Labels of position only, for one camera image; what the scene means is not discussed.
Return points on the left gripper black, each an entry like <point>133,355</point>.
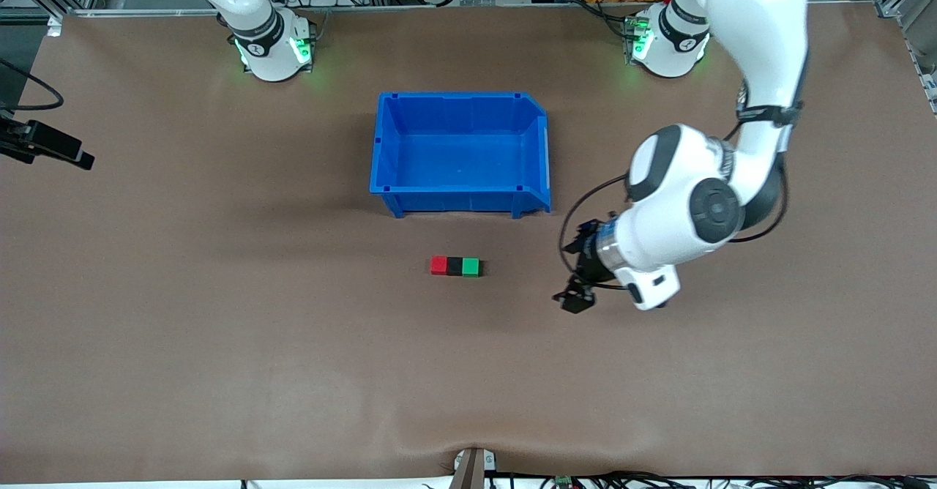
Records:
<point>588,260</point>

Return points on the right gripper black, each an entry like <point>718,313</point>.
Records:
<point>45,141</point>

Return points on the green cube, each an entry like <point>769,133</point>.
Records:
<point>471,267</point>

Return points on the red cube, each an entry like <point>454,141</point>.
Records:
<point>439,265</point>

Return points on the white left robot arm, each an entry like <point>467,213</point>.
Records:
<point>761,20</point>

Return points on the black cube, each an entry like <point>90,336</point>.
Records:
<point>455,266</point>

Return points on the brown table cover sheet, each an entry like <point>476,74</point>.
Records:
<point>468,364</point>

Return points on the small green connector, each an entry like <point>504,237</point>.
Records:
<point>564,482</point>

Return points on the blue plastic storage bin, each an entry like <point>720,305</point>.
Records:
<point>461,152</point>

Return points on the metal table edge rail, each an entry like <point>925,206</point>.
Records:
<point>476,8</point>

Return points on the aluminium frame profile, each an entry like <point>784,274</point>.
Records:
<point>911,28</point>

